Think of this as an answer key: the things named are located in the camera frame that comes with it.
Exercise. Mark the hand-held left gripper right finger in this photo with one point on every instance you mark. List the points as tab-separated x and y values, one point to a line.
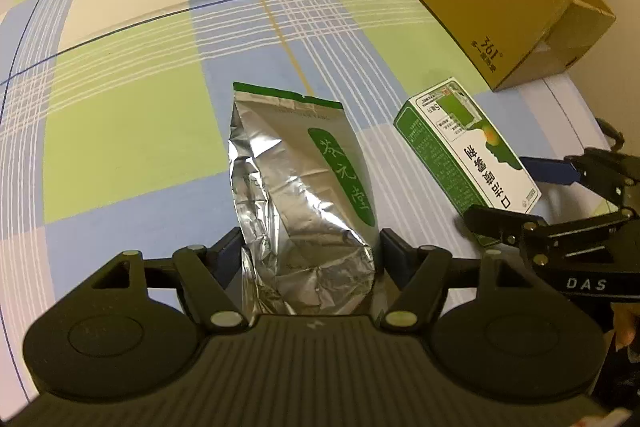
395	254

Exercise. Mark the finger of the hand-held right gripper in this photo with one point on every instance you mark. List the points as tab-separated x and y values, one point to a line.
550	169
495	224

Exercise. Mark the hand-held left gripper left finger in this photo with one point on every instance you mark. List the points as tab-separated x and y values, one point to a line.
231	252

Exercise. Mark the silver foil tea bag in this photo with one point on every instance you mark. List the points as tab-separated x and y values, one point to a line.
295	207

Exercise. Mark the green and white medicine box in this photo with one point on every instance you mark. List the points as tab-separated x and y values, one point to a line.
460	152

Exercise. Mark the desktop with checked tablecloth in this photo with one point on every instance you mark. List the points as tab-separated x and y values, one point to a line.
125	132

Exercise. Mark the person's right hand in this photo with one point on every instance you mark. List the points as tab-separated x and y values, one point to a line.
627	322

